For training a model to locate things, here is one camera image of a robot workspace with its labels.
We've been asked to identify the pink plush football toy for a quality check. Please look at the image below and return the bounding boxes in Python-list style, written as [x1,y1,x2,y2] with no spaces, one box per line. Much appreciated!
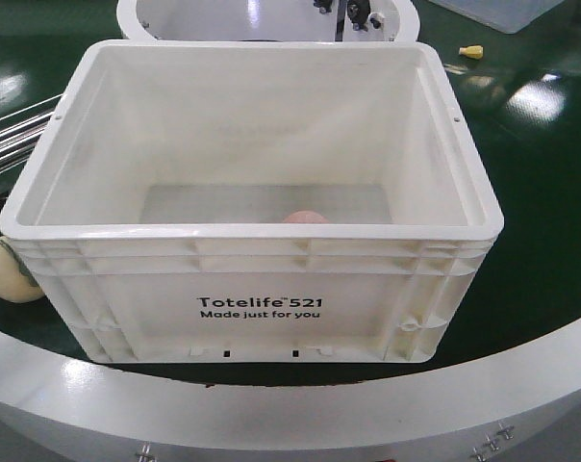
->
[283,210,329,224]

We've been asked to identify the white plastic tote crate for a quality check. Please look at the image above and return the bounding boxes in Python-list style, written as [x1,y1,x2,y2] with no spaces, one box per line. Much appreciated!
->
[0,39,504,363]

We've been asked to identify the cream plush ball toy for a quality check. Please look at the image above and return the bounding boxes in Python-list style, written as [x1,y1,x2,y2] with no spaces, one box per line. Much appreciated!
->
[0,236,44,303]

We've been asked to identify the small yellow plush toy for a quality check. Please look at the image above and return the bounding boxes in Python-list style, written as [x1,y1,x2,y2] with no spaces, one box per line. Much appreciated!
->
[458,45,484,60]

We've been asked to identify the white outer table rim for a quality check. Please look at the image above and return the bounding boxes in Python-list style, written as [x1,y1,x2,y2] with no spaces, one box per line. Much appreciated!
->
[0,319,581,461]

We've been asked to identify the metal roller rods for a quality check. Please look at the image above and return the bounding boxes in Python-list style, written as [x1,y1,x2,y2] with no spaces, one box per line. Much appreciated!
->
[0,93,63,175]

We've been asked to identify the black bearing mount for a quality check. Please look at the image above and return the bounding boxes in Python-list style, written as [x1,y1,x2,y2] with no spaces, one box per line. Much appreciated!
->
[313,0,384,31]

